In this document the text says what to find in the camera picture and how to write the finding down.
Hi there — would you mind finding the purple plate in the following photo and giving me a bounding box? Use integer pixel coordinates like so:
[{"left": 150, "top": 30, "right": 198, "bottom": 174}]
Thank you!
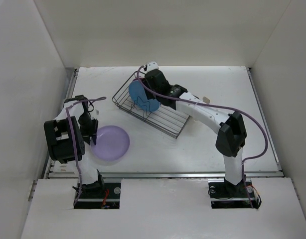
[{"left": 90, "top": 125, "right": 130, "bottom": 162}]

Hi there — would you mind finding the black wire dish rack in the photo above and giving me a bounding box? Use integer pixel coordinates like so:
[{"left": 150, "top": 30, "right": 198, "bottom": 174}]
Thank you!
[{"left": 112, "top": 73, "right": 190, "bottom": 138}]

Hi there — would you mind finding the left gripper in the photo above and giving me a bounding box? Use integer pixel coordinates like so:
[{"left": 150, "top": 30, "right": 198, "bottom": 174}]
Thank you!
[{"left": 78, "top": 112, "right": 98, "bottom": 145}]

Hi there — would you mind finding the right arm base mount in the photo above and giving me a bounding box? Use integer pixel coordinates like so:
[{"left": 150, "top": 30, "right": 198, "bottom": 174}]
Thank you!
[{"left": 208, "top": 179, "right": 262, "bottom": 209}]

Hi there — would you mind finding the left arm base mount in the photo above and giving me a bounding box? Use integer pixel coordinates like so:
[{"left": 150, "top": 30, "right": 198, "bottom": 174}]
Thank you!
[{"left": 72, "top": 176, "right": 122, "bottom": 210}]

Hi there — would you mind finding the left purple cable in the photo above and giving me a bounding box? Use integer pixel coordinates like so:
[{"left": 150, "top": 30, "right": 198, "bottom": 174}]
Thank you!
[{"left": 65, "top": 97, "right": 107, "bottom": 207}]

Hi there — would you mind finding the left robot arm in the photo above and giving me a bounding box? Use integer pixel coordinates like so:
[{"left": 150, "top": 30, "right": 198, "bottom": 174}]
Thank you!
[{"left": 43, "top": 95, "right": 106, "bottom": 198}]

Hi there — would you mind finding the beige cutlery holder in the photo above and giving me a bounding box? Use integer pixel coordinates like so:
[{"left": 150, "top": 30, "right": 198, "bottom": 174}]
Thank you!
[{"left": 202, "top": 97, "right": 210, "bottom": 104}]

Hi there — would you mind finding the aluminium front rail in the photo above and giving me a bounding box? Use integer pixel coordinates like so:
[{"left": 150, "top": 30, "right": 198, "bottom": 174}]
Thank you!
[{"left": 47, "top": 170, "right": 285, "bottom": 180}]

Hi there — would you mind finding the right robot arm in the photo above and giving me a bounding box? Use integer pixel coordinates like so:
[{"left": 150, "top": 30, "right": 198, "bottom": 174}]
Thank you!
[{"left": 141, "top": 69, "right": 247, "bottom": 196}]

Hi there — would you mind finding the light blue plate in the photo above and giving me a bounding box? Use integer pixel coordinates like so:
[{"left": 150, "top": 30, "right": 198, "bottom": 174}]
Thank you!
[{"left": 128, "top": 80, "right": 160, "bottom": 112}]

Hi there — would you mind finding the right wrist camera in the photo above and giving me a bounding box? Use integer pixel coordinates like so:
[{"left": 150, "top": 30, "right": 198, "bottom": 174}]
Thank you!
[{"left": 144, "top": 61, "right": 159, "bottom": 73}]

